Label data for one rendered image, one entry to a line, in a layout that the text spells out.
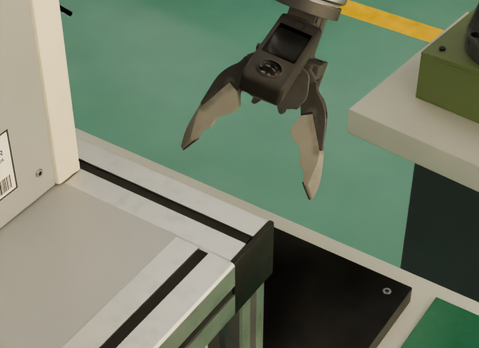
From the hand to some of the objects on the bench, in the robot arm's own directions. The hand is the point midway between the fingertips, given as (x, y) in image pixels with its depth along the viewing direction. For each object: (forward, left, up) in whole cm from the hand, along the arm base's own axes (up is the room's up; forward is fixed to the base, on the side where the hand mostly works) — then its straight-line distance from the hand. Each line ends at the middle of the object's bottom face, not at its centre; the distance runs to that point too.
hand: (244, 177), depth 111 cm
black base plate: (+23, -10, -9) cm, 26 cm away
